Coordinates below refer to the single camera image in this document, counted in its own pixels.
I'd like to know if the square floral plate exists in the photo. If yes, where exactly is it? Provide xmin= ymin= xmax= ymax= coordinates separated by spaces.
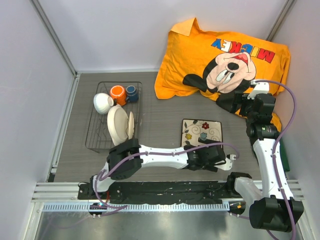
xmin=181 ymin=118 xmax=223 ymax=147

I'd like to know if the large white oval dish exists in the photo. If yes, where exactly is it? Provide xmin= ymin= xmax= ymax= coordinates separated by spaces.
xmin=107 ymin=104 xmax=129 ymax=146

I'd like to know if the black wire dish rack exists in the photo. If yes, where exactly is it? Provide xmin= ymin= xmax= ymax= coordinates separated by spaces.
xmin=85 ymin=81 xmax=143 ymax=153

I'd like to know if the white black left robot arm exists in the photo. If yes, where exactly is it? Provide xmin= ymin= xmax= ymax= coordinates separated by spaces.
xmin=88 ymin=138 xmax=226 ymax=200

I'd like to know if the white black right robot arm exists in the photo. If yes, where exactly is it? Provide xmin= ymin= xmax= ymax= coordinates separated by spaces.
xmin=225 ymin=93 xmax=304 ymax=233

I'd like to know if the orange Mickey pillow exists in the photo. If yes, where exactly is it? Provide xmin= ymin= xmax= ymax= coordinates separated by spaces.
xmin=154 ymin=17 xmax=292 ymax=131

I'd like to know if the small cream plate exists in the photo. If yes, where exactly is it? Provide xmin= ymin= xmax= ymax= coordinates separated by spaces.
xmin=127 ymin=111 xmax=135 ymax=140

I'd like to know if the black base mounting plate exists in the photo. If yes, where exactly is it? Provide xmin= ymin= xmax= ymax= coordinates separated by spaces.
xmin=77 ymin=180 xmax=247 ymax=205

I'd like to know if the blue mug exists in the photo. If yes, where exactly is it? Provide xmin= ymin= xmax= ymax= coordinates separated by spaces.
xmin=126 ymin=85 xmax=139 ymax=103

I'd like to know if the orange mug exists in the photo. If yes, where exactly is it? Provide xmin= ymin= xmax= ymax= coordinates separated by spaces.
xmin=109 ymin=85 xmax=127 ymax=106

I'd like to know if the white ribbed bowl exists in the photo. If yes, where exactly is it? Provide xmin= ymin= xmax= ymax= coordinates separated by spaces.
xmin=93 ymin=92 xmax=115 ymax=115

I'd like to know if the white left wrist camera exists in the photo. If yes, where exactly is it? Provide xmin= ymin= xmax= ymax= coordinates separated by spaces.
xmin=220 ymin=154 xmax=237 ymax=171

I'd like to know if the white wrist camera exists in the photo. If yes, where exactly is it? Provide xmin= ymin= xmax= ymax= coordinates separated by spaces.
xmin=220 ymin=154 xmax=237 ymax=171
xmin=247 ymin=79 xmax=270 ymax=100

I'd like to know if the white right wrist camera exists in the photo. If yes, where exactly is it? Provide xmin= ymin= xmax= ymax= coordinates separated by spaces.
xmin=247 ymin=79 xmax=270 ymax=100

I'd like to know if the white slotted cable duct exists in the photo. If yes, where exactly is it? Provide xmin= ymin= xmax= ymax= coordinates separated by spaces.
xmin=42 ymin=202 xmax=230 ymax=212

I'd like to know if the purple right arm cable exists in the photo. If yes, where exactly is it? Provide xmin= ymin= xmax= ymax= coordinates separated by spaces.
xmin=234 ymin=79 xmax=298 ymax=240

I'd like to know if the aluminium frame rail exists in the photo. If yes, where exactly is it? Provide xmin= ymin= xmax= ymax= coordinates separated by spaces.
xmin=31 ymin=180 xmax=304 ymax=202

